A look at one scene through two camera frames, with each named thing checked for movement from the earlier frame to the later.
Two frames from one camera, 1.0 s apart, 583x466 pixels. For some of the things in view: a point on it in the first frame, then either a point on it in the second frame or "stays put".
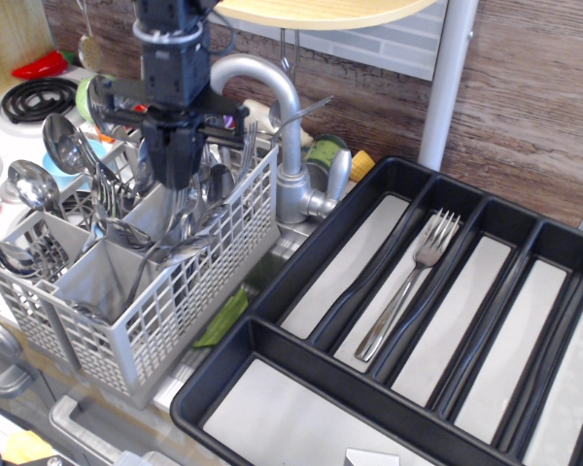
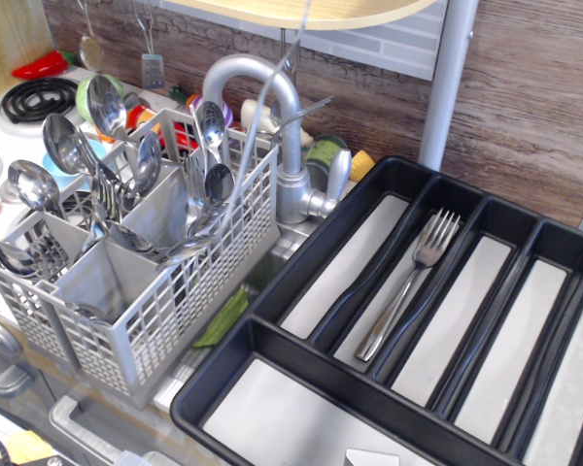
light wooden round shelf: x=326 y=15 stays put
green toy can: x=322 y=150 stays put
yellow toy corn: x=361 y=164 stays put
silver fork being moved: x=185 y=212 -> x=259 y=116
